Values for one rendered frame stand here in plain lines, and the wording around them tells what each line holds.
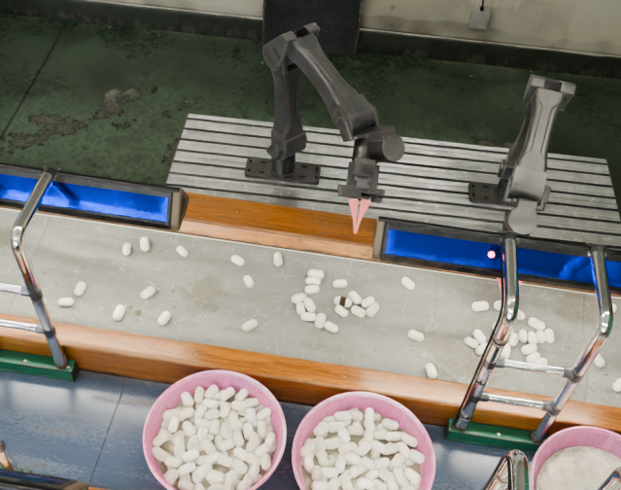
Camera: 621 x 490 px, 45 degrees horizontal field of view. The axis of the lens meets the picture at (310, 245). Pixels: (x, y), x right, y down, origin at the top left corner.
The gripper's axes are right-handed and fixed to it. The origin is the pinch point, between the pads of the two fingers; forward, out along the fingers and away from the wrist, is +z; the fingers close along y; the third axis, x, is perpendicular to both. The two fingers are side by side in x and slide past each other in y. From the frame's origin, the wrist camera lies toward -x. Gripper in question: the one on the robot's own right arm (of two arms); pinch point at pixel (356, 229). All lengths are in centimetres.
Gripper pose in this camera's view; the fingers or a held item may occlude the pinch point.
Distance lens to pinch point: 161.8
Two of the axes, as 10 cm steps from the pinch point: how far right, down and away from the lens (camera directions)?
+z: -1.3, 9.9, -0.1
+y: 9.9, 1.3, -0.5
